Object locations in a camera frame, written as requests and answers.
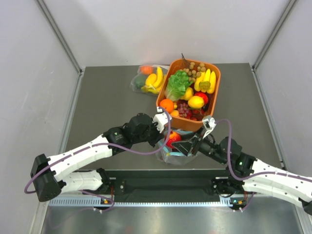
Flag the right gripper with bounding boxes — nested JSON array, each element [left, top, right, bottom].
[[173, 125, 228, 164]]

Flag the fake yellow lemon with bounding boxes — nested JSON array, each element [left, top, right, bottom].
[[188, 96, 205, 109]]

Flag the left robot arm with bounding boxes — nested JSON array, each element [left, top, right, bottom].
[[30, 113, 172, 202]]

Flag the fake orange tangerine in bag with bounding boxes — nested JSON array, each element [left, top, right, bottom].
[[140, 65, 154, 75]]

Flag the fake banana bunch in bin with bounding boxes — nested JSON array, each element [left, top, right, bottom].
[[194, 69, 216, 94]]

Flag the fake red apple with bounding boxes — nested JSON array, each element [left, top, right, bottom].
[[166, 131, 182, 149]]

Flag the fake green lettuce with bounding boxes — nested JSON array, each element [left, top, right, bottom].
[[165, 70, 193, 101]]

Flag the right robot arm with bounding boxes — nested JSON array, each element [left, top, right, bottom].
[[172, 133, 312, 215]]

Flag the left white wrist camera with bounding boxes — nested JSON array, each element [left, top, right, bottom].
[[153, 107, 172, 134]]

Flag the clear zip top bag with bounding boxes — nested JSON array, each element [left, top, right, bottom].
[[156, 130, 198, 166]]

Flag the fake red pepper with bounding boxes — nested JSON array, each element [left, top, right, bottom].
[[195, 92, 209, 105]]

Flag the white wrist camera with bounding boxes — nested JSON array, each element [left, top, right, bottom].
[[202, 116, 216, 139], [153, 107, 172, 134]]

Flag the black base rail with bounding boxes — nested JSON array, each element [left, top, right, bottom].
[[106, 169, 244, 203]]

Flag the fake brown longan bunch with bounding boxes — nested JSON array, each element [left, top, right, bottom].
[[178, 54, 206, 83]]

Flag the fake green avocado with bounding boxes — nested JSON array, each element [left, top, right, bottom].
[[133, 74, 147, 89]]

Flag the fake purple grapes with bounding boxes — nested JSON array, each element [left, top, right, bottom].
[[177, 103, 193, 119]]

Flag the clear zip bag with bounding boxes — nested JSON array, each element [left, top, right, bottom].
[[156, 130, 198, 166], [130, 64, 169, 95]]

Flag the orange plastic bin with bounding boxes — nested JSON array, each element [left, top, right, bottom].
[[156, 58, 221, 131]]

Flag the fake strawberries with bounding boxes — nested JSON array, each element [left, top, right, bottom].
[[190, 109, 205, 121]]

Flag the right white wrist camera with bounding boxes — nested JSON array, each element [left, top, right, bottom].
[[202, 116, 216, 139]]

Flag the fake banana bunch in bag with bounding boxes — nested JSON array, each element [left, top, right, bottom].
[[141, 66, 164, 95]]

